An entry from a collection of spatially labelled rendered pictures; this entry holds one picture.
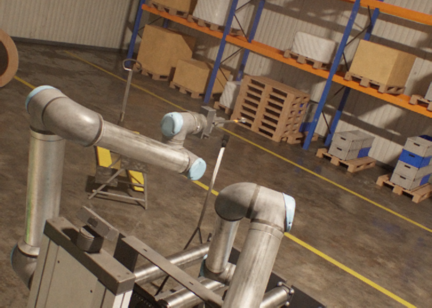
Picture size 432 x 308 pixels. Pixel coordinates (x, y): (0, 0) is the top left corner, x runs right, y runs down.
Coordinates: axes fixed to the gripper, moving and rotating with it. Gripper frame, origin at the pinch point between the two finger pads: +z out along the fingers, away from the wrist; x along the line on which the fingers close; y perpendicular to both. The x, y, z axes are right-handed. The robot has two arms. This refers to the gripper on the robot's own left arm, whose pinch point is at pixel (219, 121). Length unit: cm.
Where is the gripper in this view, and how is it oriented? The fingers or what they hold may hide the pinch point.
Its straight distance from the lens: 232.4
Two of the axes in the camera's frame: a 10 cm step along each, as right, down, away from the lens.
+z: 5.9, -0.7, 8.1
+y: 7.6, 4.0, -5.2
